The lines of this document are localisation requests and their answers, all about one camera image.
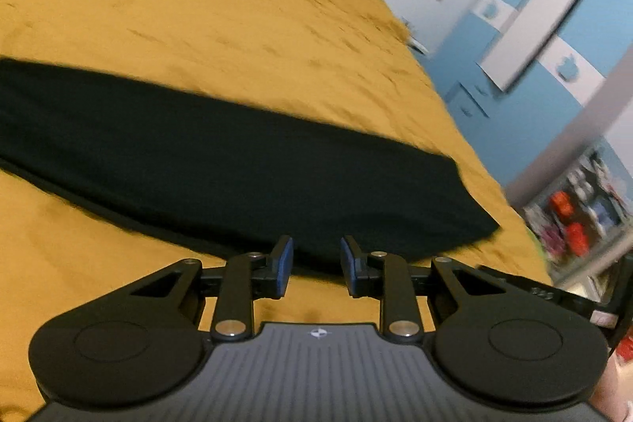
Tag person's right forearm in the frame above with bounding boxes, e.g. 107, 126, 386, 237
591, 343, 633, 422

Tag cluttered shelf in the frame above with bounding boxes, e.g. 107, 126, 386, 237
523, 144, 633, 275

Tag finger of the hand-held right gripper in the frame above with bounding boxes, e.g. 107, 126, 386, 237
477, 266, 565, 304

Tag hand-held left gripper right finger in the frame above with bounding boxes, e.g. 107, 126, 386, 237
340, 235, 520, 343

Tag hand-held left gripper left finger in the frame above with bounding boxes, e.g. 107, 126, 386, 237
113, 235, 295, 343

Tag tall wardrobe mirror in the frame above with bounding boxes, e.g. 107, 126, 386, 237
479, 0, 612, 93

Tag black pants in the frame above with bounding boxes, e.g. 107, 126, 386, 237
0, 59, 500, 277

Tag yellow quilt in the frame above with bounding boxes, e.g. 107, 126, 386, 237
0, 0, 555, 403

